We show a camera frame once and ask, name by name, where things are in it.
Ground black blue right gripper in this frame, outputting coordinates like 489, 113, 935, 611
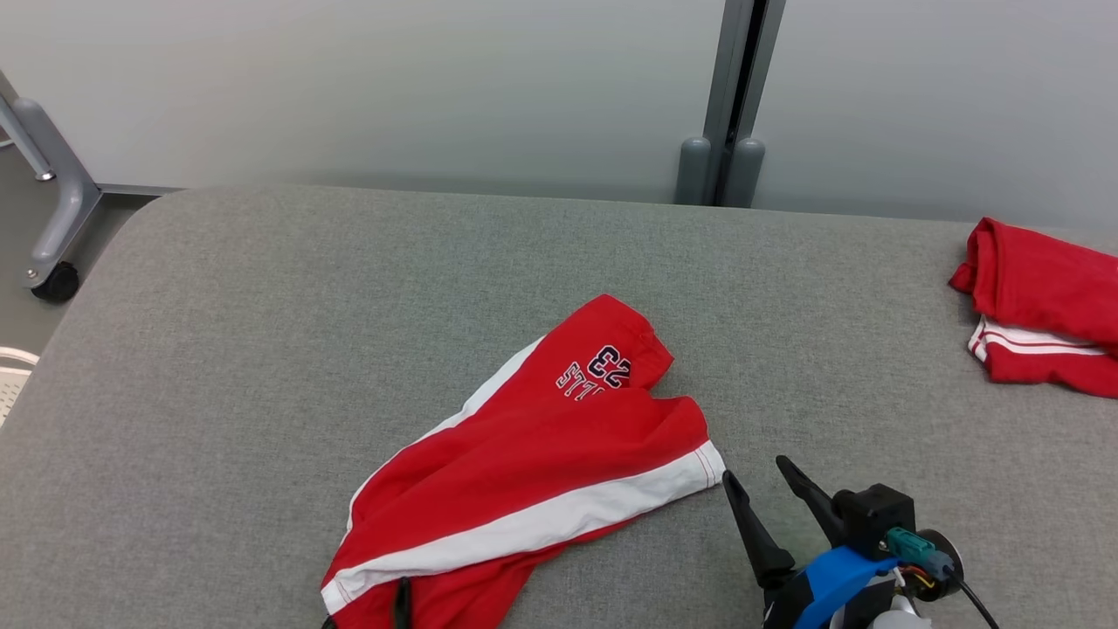
721, 454, 901, 629

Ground red white-striped shorts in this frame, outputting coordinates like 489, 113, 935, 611
320, 294, 727, 629

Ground red white jersey shirt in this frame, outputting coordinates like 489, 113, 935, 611
949, 217, 1118, 400

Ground white laundry basket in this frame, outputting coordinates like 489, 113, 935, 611
0, 346, 41, 430

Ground black caster wheel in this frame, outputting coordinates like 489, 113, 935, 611
30, 261, 80, 305

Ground grey tubular caster leg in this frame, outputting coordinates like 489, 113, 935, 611
0, 70, 105, 289

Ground silver metal tube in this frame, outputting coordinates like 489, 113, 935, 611
0, 112, 56, 183

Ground teal right camera connector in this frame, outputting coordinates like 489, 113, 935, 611
883, 526, 958, 583

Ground black right camera cable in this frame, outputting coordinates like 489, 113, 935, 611
956, 577, 1002, 629

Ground grey metal partition post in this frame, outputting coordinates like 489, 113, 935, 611
673, 0, 788, 209

